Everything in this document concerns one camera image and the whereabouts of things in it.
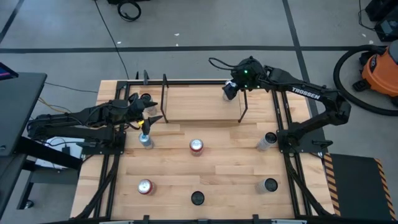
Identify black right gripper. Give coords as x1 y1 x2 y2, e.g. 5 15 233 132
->
223 57 265 101

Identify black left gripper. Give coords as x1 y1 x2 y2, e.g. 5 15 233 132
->
123 98 164 135

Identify blue silver Red Bull can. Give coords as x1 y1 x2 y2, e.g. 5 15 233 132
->
138 132 155 150
221 80 239 102

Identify red Fanta strawberry can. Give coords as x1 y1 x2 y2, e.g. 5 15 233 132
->
189 138 205 157
137 179 156 196

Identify white Celsius can pink band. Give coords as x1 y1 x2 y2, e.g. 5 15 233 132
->
255 131 278 152

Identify white pineapple Celsius can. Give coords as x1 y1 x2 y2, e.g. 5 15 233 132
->
190 190 205 206

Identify white power box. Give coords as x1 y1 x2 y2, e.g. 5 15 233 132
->
35 136 86 170

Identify black desk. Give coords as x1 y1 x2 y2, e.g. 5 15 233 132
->
0 72 83 218

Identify orange shop vacuum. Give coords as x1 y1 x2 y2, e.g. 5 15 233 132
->
333 44 398 117
353 39 398 106

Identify dark monitor screen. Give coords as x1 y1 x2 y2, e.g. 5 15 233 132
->
0 62 19 81

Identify black mat yellow striped edges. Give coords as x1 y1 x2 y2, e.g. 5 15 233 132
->
323 152 398 222

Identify black equipment box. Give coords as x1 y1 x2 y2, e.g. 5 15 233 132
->
374 15 398 43
365 0 398 22

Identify wooden shelf black metal frame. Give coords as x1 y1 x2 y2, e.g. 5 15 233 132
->
160 73 249 124

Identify long black floor cable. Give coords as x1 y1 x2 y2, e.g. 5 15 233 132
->
93 0 130 80

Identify thin black cable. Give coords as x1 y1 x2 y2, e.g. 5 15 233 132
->
43 82 99 94

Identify yellow cable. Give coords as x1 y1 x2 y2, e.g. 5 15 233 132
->
37 96 65 113

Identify coiled black cable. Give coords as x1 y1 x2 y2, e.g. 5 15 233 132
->
117 0 142 22

